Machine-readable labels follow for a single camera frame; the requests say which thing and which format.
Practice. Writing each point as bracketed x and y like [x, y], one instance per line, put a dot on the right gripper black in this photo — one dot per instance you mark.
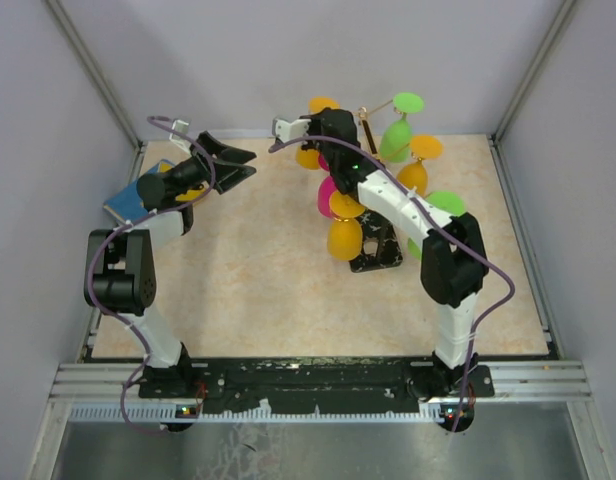
[314, 123]

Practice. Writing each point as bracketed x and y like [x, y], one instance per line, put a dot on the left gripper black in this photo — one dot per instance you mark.
[228, 175]

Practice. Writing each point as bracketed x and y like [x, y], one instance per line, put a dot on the pink wine glass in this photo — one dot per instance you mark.
[325, 190]

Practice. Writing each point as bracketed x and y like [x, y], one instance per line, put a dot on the green wine glass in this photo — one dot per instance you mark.
[395, 140]
[447, 201]

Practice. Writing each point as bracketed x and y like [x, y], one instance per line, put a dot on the gold wine glass rack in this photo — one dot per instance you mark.
[380, 246]

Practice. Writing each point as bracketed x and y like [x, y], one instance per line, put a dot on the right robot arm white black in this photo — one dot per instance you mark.
[451, 246]

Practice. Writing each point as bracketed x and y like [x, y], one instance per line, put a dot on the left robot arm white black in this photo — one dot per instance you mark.
[120, 276]

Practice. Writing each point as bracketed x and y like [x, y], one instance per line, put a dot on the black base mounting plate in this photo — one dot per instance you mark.
[325, 385]

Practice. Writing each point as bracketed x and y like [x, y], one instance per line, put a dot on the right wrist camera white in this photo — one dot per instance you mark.
[284, 130]

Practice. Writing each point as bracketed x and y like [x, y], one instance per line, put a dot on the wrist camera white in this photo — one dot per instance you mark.
[284, 130]
[178, 137]

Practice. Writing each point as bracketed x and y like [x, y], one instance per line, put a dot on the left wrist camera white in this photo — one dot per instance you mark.
[178, 137]

